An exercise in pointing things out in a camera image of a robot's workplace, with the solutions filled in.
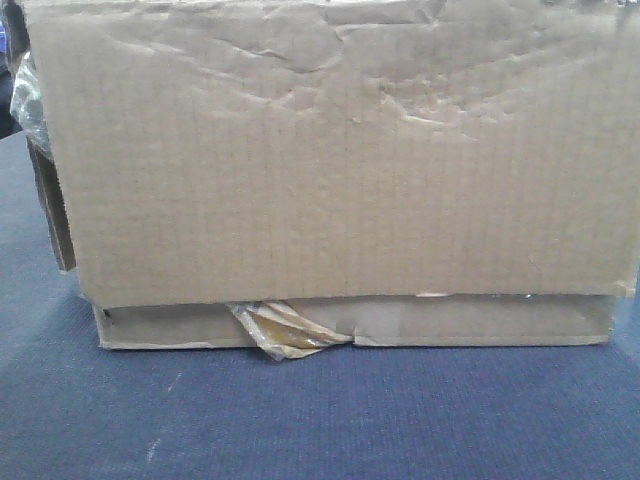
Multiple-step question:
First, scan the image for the peeling clear packing tape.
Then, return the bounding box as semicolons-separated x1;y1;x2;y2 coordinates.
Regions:
225;301;354;361

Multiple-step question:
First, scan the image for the crumpled clear plastic wrap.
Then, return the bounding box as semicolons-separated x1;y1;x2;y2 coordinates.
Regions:
10;51;51;155

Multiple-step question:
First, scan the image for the large brown cardboard box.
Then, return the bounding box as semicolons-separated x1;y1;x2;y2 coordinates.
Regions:
1;1;639;350

